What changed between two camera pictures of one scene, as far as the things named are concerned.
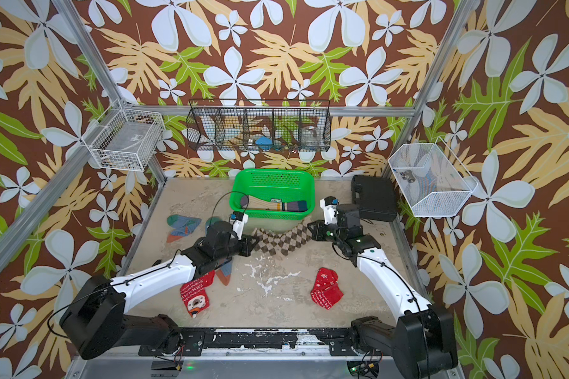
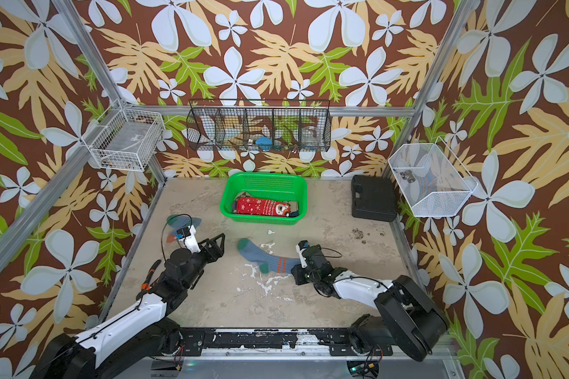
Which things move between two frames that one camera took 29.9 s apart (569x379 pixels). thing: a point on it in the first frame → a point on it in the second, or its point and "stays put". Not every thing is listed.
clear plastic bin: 429,180 stays put
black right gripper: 318,233 → 297,275
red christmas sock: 194,293 → 250,205
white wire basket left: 127,140 stays put
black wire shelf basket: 260,125 stays put
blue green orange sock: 224,272 → 266,260
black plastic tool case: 375,197 stays put
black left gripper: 248,245 → 217,251
